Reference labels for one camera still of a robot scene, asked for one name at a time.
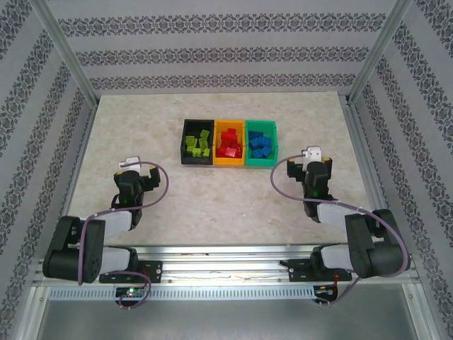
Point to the blue lego brick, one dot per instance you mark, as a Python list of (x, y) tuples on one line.
[(267, 152), (264, 135), (257, 153), (255, 143), (268, 142), (253, 135)]

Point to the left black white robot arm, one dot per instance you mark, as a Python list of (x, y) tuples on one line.
[(70, 262)]

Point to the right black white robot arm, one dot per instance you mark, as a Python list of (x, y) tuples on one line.
[(375, 255)]

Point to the green plastic bin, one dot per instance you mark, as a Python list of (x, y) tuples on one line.
[(260, 163)]

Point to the black plastic bin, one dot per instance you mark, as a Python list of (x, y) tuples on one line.
[(196, 161)]

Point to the yellow plastic bin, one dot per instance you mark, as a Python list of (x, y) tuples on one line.
[(230, 162)]

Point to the left small circuit board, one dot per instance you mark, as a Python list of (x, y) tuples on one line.
[(131, 292)]

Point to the small circuit board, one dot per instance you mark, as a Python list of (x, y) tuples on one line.
[(131, 292), (325, 291)]

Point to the right small circuit board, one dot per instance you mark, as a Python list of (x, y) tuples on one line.
[(325, 291)]

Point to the grey metal panel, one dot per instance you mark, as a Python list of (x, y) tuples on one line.
[(226, 320)]

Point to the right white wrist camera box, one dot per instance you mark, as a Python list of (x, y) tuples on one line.
[(314, 154)]

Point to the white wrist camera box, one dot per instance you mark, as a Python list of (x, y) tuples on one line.
[(130, 163), (314, 154)]

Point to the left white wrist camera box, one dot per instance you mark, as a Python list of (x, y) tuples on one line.
[(130, 163)]

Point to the aluminium side rail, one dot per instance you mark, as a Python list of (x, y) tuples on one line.
[(76, 159), (369, 159)]

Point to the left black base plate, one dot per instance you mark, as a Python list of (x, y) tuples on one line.
[(152, 271)]

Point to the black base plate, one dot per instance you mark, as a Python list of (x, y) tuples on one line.
[(299, 270), (152, 271)]

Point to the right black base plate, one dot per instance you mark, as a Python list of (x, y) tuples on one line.
[(299, 270)]

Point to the aluminium mounting rail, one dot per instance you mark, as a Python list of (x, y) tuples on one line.
[(226, 271)]

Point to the aluminium frame post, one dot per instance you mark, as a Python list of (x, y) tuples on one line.
[(380, 53), (63, 53)]

